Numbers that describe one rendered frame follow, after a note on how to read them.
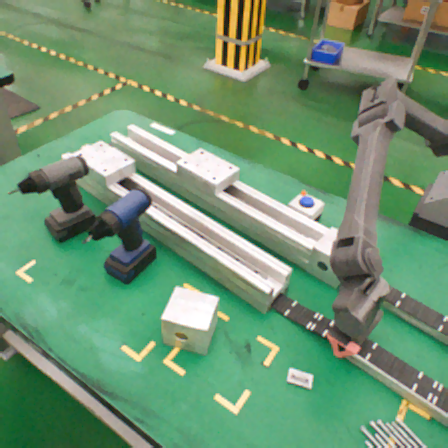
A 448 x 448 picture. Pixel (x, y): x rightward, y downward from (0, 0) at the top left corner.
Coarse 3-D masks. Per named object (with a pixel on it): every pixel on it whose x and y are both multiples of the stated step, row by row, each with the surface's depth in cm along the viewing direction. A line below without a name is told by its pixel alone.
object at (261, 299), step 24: (96, 192) 127; (120, 192) 118; (144, 216) 114; (168, 216) 115; (192, 216) 112; (168, 240) 112; (192, 240) 105; (216, 240) 110; (240, 240) 106; (216, 264) 102; (240, 264) 100; (264, 264) 101; (240, 288) 101; (264, 288) 94; (264, 312) 99
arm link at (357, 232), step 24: (384, 120) 92; (360, 144) 93; (384, 144) 91; (360, 168) 88; (384, 168) 89; (360, 192) 84; (360, 216) 80; (336, 240) 81; (360, 240) 77; (336, 264) 79; (360, 264) 75
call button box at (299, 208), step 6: (294, 204) 122; (300, 204) 121; (318, 204) 122; (324, 204) 123; (294, 210) 122; (300, 210) 120; (306, 210) 120; (312, 210) 120; (318, 210) 121; (306, 216) 120; (312, 216) 119; (318, 216) 124
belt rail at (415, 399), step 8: (352, 360) 91; (360, 360) 89; (368, 368) 89; (376, 368) 87; (376, 376) 88; (384, 376) 87; (392, 384) 87; (400, 384) 85; (400, 392) 86; (408, 392) 84; (408, 400) 85; (416, 400) 84; (424, 400) 83; (424, 408) 84; (432, 408) 82; (432, 416) 83; (440, 416) 82
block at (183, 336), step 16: (176, 288) 92; (176, 304) 89; (192, 304) 89; (208, 304) 89; (176, 320) 86; (192, 320) 86; (208, 320) 86; (176, 336) 89; (192, 336) 87; (208, 336) 88
